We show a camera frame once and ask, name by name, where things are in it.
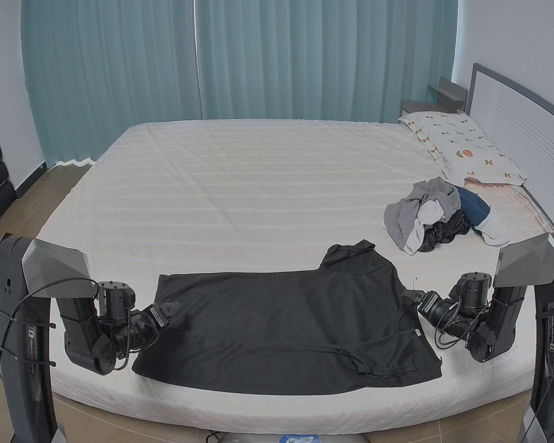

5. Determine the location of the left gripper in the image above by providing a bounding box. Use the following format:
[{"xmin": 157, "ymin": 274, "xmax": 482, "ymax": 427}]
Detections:
[{"xmin": 131, "ymin": 300, "xmax": 182, "ymax": 347}]

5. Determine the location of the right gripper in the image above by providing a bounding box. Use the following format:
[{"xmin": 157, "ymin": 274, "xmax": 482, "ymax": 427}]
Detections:
[{"xmin": 401, "ymin": 289, "xmax": 449, "ymax": 327}]

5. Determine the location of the black T-shirt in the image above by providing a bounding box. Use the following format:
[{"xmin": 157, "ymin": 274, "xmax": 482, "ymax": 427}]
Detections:
[{"xmin": 131, "ymin": 239, "xmax": 444, "ymax": 396}]

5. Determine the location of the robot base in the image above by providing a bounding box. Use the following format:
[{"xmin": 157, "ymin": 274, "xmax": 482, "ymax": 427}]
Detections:
[{"xmin": 217, "ymin": 431, "xmax": 356, "ymax": 443}]

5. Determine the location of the pile of clothes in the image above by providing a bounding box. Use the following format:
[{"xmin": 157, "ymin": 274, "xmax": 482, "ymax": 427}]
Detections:
[{"xmin": 383, "ymin": 177, "xmax": 512, "ymax": 253}]

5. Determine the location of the white printed pillow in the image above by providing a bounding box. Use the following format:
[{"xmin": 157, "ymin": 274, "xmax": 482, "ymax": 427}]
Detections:
[{"xmin": 398, "ymin": 110, "xmax": 528, "ymax": 186}]

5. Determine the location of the bed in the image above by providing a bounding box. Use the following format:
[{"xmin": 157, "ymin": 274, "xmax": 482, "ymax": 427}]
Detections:
[{"xmin": 0, "ymin": 62, "xmax": 554, "ymax": 435}]

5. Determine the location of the grey bedside table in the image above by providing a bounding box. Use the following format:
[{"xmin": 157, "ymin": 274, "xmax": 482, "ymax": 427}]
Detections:
[{"xmin": 401, "ymin": 77, "xmax": 468, "ymax": 115}]

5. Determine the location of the blue-green curtain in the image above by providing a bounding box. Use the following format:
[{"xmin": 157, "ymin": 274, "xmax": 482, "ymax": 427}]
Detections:
[
  {"xmin": 22, "ymin": 0, "xmax": 204, "ymax": 167},
  {"xmin": 194, "ymin": 0, "xmax": 458, "ymax": 122}
]

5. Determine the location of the black cable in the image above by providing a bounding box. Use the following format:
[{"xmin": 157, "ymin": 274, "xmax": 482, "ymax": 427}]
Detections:
[{"xmin": 0, "ymin": 279, "xmax": 100, "ymax": 363}]

